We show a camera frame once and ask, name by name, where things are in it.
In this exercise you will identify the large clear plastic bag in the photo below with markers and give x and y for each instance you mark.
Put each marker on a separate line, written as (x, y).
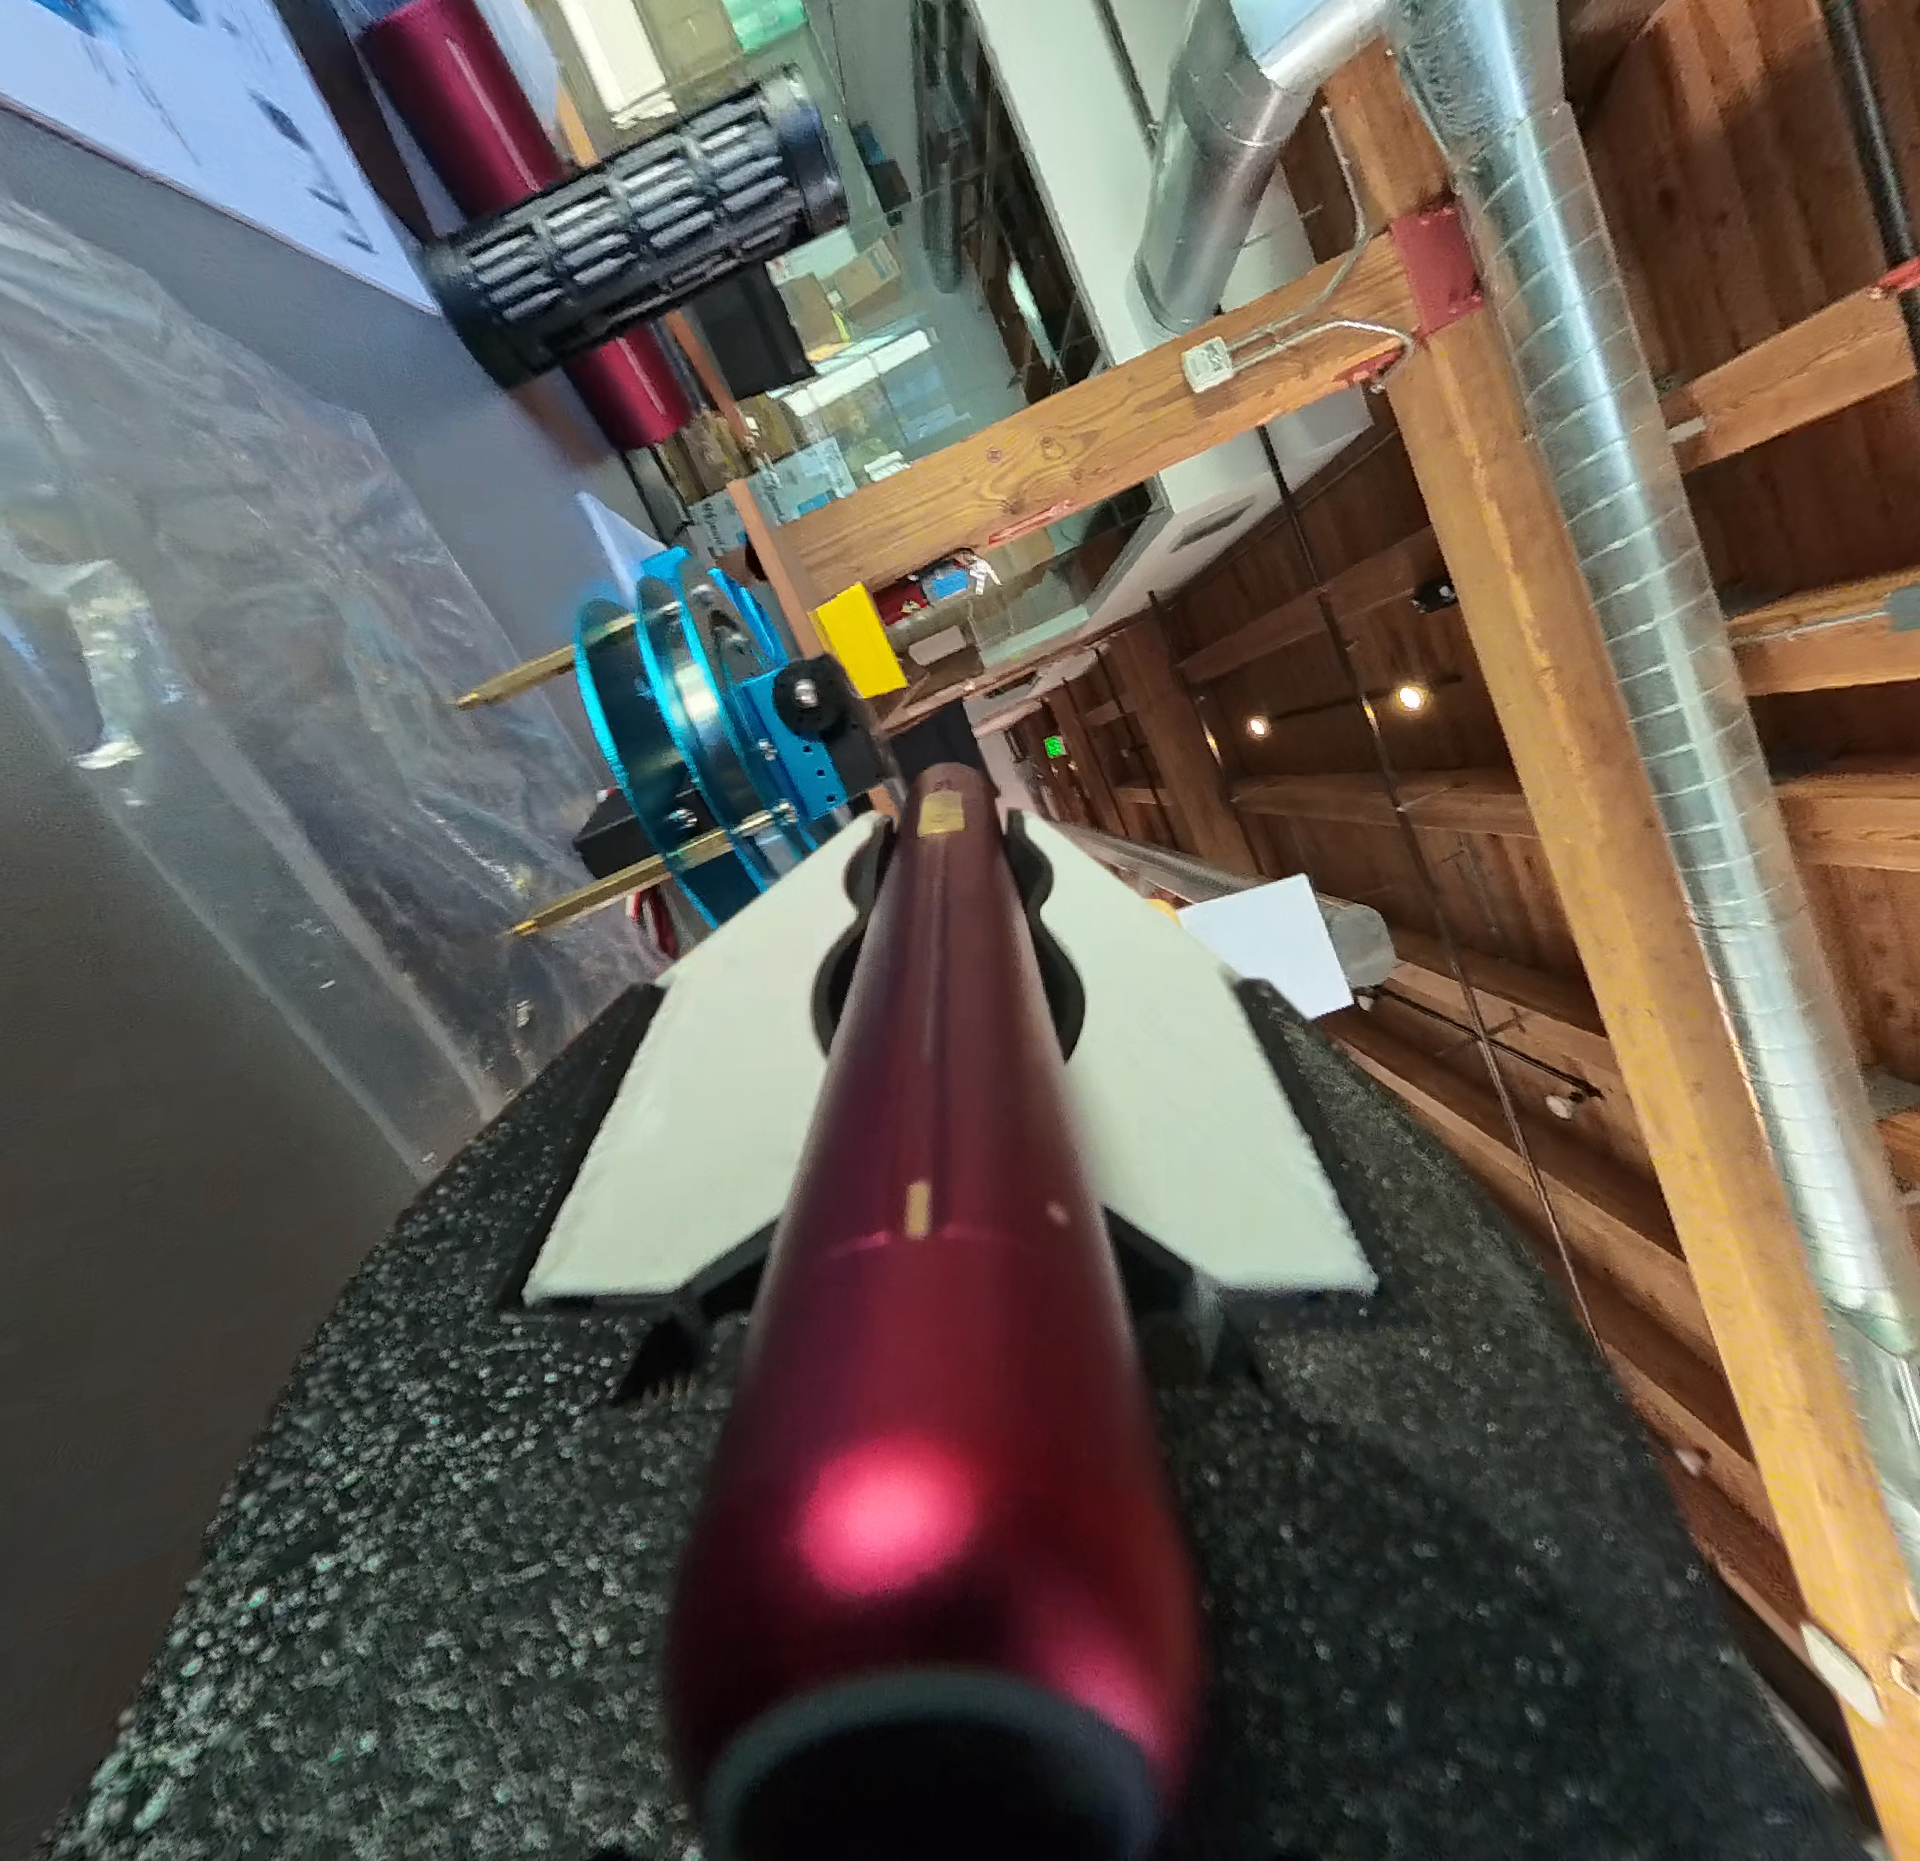
(226, 616)

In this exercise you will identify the blue round turntable base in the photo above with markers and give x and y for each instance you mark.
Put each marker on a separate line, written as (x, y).
(660, 722)

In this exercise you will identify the silver ventilation duct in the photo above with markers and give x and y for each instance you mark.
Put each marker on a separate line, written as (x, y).
(1575, 392)

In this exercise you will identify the grey desk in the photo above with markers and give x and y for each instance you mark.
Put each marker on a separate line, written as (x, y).
(119, 1366)

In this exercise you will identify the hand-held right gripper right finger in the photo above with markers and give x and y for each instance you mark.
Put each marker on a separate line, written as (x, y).
(1200, 1127)

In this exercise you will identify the black screwdriver bit holder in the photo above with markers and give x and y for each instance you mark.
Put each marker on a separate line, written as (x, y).
(632, 226)

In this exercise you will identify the red metal case tube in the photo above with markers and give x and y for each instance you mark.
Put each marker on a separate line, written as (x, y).
(449, 92)

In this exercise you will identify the red electric screwdriver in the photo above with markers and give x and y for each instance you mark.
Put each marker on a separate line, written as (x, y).
(929, 1290)

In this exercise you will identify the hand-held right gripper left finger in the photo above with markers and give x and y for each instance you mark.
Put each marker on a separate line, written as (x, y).
(691, 1112)

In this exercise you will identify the yellow storage bin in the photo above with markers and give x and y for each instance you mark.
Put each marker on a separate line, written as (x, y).
(858, 639)

